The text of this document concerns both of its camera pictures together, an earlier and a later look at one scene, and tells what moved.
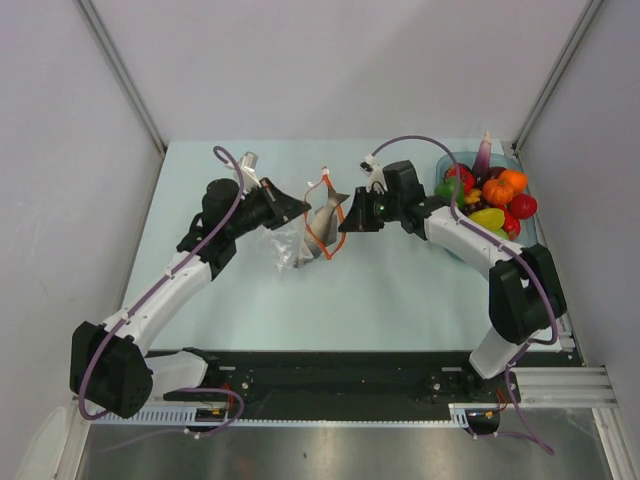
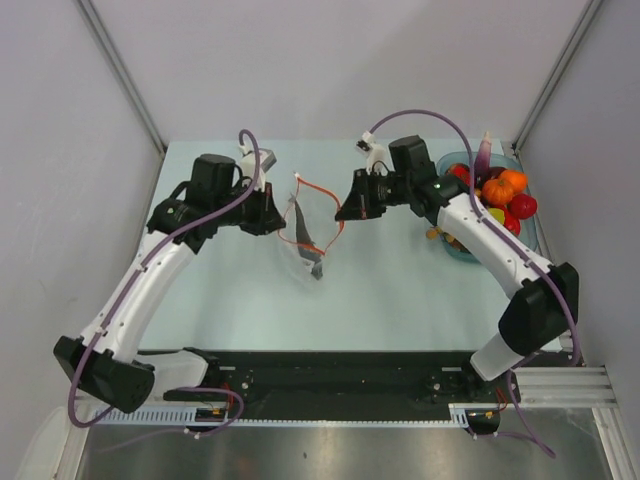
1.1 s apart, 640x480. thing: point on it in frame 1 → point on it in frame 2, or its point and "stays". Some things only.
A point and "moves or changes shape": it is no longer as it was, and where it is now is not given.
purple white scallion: [482, 163] stays
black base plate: [346, 383] stays
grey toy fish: [322, 231] → [304, 237]
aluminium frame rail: [566, 389] stays
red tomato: [522, 206] stays
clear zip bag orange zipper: [314, 235] moves or changes shape
